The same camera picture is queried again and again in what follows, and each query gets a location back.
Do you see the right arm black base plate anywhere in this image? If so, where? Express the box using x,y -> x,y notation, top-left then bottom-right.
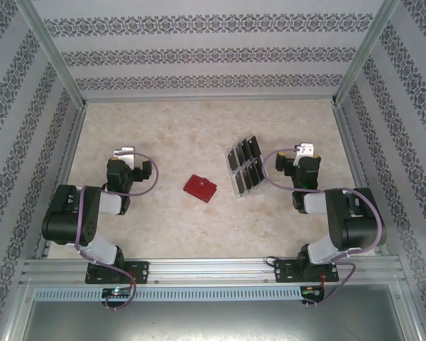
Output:
273,259 -> 341,284

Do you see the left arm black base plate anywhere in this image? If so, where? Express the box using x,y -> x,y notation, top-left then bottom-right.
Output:
84,261 -> 151,285

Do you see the red leather card holder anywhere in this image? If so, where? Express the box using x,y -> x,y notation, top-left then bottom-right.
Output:
182,173 -> 217,204

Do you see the clear acrylic card stand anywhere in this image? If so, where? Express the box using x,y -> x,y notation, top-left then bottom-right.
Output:
226,134 -> 269,200

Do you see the aluminium frame post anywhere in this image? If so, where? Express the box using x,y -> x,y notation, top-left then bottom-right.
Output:
13,0 -> 88,109
330,0 -> 401,107

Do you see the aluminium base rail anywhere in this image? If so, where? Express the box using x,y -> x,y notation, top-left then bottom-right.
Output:
19,257 -> 402,285

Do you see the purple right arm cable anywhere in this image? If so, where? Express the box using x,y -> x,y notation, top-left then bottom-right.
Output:
263,149 -> 383,310

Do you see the aluminium table edge rail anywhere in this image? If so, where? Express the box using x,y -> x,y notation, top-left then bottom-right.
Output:
332,102 -> 391,256
83,96 -> 337,104
35,104 -> 89,260

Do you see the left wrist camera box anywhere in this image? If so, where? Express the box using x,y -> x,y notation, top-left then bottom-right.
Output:
112,145 -> 136,168

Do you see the grey metal sheet tray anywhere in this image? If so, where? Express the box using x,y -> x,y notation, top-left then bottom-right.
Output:
6,300 -> 423,341

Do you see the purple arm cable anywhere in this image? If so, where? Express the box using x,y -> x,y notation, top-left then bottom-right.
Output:
74,151 -> 160,310
263,149 -> 383,310

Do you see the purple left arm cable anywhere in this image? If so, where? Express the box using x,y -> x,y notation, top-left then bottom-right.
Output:
74,151 -> 160,310

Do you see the white slotted cable duct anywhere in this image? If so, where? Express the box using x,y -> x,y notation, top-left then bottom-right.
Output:
33,286 -> 302,301

